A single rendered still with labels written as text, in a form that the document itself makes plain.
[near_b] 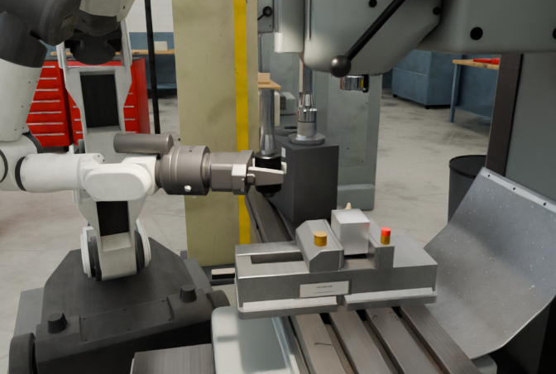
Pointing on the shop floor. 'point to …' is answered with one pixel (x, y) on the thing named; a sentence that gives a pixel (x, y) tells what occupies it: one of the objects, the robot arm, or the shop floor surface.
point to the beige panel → (216, 97)
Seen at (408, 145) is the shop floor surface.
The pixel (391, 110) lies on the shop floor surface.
